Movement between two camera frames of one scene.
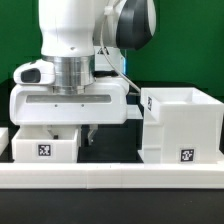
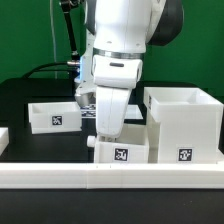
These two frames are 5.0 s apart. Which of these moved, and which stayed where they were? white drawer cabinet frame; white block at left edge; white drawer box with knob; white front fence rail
Moved: white drawer box with knob
Stayed: white front fence rail; white drawer cabinet frame; white block at left edge
